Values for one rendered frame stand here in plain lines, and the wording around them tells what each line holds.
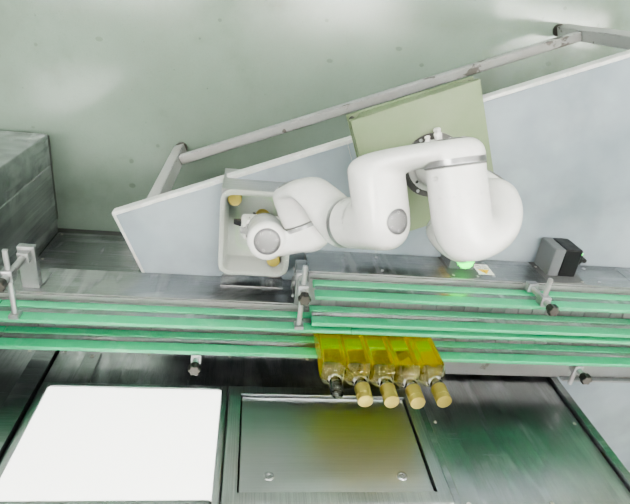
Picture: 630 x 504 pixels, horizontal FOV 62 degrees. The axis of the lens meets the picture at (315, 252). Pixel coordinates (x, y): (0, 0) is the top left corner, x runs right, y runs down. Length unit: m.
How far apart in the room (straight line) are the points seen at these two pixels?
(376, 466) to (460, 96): 0.84
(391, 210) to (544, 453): 0.87
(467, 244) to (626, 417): 1.51
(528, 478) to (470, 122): 0.83
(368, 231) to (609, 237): 1.04
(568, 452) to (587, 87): 0.89
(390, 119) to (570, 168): 0.53
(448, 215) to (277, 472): 0.68
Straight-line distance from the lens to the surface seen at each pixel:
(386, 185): 0.76
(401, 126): 1.27
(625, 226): 1.71
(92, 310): 1.36
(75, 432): 1.29
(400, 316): 1.36
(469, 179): 0.74
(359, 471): 1.21
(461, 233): 0.74
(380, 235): 0.76
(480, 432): 1.44
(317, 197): 0.90
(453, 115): 1.31
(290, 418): 1.29
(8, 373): 1.54
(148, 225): 1.40
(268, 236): 0.98
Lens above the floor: 2.01
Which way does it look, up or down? 63 degrees down
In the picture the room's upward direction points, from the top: 168 degrees clockwise
